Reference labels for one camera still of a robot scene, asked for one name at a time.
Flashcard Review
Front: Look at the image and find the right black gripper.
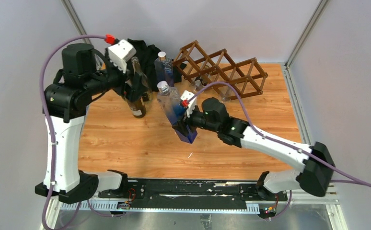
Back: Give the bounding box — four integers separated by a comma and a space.
172, 103, 220, 137

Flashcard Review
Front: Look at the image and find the clear bottle with dark label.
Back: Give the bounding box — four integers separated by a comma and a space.
131, 57, 153, 102

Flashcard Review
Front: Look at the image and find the dark green wine bottle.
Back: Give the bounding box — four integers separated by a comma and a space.
122, 80, 146, 118

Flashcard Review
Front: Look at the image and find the blue bottle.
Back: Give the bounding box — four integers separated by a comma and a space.
154, 51, 174, 87
157, 81, 197, 144

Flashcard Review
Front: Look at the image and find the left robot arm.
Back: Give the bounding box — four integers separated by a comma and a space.
35, 40, 146, 204

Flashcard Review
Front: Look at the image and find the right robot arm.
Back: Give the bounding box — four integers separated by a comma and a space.
172, 97, 335, 200

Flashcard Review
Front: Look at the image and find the clear bottle black cap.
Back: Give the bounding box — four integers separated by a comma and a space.
191, 74, 209, 93

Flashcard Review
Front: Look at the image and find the clear empty bottle in rack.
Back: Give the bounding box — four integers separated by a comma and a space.
219, 86, 235, 103

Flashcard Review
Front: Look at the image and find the brown wooden wine rack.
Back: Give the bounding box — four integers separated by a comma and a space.
173, 40, 268, 100

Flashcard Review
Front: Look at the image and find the black crumpled cloth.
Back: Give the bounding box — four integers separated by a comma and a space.
127, 38, 186, 84

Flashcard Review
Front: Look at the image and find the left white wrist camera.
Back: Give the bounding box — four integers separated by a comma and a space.
107, 39, 137, 74

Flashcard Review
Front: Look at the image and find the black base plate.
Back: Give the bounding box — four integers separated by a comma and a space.
98, 178, 288, 210

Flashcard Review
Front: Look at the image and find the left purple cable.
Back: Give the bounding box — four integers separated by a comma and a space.
38, 34, 116, 230

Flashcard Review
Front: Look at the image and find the purple cable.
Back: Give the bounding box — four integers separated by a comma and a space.
181, 81, 371, 189
38, 34, 116, 230

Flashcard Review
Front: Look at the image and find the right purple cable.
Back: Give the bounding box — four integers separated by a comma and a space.
181, 81, 371, 189

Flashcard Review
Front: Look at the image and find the aluminium frame rail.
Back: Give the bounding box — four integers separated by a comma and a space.
50, 178, 339, 218

